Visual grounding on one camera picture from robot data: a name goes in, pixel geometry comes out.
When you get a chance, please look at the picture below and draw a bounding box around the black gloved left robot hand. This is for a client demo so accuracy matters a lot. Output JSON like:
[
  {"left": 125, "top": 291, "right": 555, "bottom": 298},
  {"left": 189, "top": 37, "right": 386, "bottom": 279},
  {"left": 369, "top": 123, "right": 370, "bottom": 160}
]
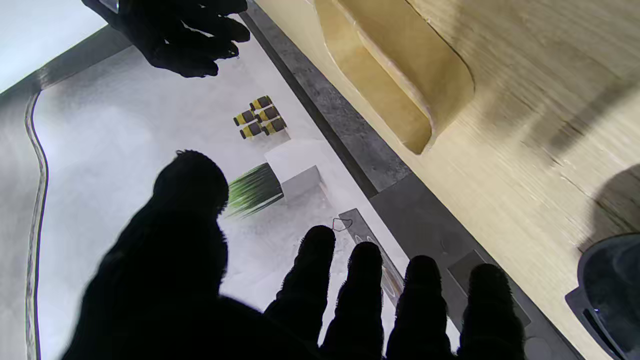
[{"left": 60, "top": 149, "right": 527, "bottom": 360}]

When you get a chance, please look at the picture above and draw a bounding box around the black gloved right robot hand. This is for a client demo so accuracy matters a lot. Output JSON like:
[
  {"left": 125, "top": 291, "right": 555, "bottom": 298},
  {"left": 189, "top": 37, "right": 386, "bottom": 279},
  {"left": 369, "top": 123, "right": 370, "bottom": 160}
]
[{"left": 81, "top": 0, "right": 251, "bottom": 78}]

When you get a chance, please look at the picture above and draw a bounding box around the brown paper food container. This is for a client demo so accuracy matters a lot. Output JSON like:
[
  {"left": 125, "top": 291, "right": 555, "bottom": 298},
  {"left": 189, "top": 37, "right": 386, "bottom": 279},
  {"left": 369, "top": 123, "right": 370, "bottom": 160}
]
[{"left": 314, "top": 0, "right": 475, "bottom": 155}]

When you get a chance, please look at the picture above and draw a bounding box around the printed potted grass plant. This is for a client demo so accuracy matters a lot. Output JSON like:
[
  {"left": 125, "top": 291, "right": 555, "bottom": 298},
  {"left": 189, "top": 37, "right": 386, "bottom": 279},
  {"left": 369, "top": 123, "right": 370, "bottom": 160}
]
[{"left": 225, "top": 139, "right": 326, "bottom": 218}]

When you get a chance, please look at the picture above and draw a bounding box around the black cast iron skillet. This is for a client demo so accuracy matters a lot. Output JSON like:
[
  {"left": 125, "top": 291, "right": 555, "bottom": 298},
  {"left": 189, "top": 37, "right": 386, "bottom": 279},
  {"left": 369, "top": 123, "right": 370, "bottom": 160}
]
[{"left": 565, "top": 234, "right": 640, "bottom": 360}]

